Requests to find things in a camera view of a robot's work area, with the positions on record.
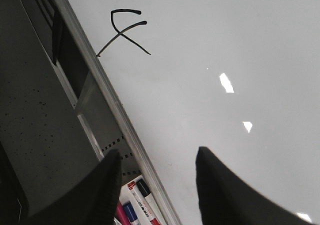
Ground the black capped marker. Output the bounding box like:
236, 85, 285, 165
136, 178, 161, 225

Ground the white whiteboard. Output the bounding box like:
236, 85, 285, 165
68, 0, 320, 225

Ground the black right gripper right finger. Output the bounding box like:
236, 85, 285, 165
195, 146, 318, 225

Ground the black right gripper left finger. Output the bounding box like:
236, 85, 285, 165
24, 149, 122, 225

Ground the white perforated metal panel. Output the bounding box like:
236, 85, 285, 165
75, 73, 141, 182

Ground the red capped white marker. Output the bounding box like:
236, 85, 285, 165
126, 181, 151, 225

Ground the grey aluminium whiteboard ledge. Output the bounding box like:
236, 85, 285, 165
53, 0, 182, 225

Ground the pink marker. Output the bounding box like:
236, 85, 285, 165
116, 201, 131, 225

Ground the blue capped marker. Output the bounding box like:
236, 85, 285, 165
123, 202, 140, 225

